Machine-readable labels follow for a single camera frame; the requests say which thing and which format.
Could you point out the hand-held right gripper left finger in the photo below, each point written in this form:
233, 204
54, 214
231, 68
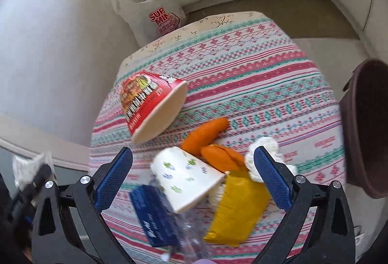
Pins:
113, 179

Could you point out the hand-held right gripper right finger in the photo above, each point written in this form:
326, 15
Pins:
271, 179

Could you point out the yellow packet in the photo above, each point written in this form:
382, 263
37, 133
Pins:
236, 212

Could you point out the brown trash bin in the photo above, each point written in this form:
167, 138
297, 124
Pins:
363, 130

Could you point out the crumpled clear plastic wrapper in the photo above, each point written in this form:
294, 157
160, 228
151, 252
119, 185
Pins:
25, 165

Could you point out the white crumpled tissue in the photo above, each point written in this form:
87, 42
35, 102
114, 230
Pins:
268, 142

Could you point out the dark blue carton box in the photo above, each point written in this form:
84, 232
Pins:
151, 215

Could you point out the white printed paper cup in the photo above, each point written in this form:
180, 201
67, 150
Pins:
182, 179

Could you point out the red instant noodle cup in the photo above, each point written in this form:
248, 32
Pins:
145, 100

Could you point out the patterned striped tablecloth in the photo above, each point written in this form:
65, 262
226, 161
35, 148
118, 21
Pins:
257, 70

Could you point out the white plastic bag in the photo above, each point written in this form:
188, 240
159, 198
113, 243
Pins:
145, 15

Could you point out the olive floor mat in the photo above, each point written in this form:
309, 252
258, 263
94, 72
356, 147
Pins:
288, 6

